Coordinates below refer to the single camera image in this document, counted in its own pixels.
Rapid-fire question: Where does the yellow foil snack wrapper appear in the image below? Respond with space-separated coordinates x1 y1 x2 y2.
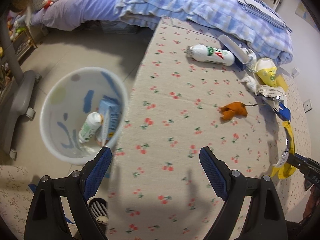
270 121 296 179

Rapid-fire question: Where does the white torn snack wrapper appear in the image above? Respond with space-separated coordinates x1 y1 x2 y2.
255 85 287 106

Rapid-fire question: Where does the orange peel piece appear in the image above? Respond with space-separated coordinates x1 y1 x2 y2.
220 102 248 121

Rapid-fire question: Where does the yellow paper tissue pack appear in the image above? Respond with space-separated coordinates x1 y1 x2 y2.
255 58 288 92

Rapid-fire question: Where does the small white bottle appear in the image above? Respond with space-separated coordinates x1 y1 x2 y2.
78 112 103 144

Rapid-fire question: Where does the small dark blue box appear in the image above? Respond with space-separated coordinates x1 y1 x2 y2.
218 34 250 70

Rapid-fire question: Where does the light blue milk carton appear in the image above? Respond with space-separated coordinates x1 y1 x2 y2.
95 99 121 146

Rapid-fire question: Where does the white AD milk bottle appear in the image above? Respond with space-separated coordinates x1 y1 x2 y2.
186 44 235 66

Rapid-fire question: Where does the torn blue cardboard box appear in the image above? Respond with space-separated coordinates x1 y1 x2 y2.
265 98 291 121

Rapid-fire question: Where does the white tissue ball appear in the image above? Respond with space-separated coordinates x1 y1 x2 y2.
240 76 257 93

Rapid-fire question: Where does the printed paper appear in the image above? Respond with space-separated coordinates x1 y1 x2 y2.
242 48 257 72

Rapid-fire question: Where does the white patterned trash bin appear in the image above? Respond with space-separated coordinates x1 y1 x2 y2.
40 67 129 165

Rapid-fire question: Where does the floral fabric cushion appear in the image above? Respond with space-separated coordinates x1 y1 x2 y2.
0 165 33 239

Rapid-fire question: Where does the striped slipper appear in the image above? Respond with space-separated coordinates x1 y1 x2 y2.
89 198 109 225

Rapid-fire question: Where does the cherry print bed sheet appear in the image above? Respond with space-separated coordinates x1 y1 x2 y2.
107 18 286 239

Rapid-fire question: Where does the grey rolling chair base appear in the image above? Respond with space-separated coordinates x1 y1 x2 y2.
1 8 42 160

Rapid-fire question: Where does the folded grey striped cloth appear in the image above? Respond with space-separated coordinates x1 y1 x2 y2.
237 0 292 33

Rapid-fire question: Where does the wooden toy shelf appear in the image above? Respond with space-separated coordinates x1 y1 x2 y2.
7 12 38 63

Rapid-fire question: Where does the blue plaid folded blanket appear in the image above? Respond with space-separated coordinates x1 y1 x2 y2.
114 0 293 65

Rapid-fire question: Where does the purple bed sheet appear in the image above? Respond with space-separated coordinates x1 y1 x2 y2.
29 0 119 31

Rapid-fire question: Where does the white wall socket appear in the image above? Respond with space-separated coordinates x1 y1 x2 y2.
303 99 312 113

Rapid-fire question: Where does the white wall plug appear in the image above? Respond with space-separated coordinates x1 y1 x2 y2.
291 67 300 78

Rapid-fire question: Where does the colourful wall map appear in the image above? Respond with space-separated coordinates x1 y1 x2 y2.
295 2 312 21

